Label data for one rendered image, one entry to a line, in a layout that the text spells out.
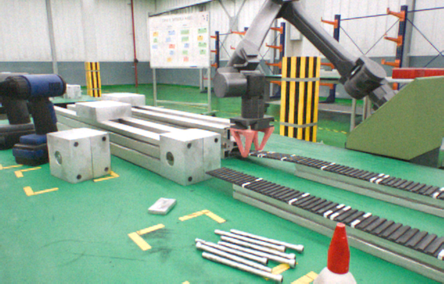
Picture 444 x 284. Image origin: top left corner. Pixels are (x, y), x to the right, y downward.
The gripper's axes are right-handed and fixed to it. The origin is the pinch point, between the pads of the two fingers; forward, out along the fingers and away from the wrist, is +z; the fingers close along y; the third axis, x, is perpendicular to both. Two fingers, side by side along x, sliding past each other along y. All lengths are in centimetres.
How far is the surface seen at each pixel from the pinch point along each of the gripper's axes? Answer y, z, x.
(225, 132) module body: 3.8, -4.9, -5.6
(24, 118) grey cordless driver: 38, -6, -58
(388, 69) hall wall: -774, -15, -281
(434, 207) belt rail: 1.7, 1.1, 41.5
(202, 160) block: 19.2, -2.3, 3.6
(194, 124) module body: 5.0, -5.6, -17.3
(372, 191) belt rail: 1.8, 1.2, 31.5
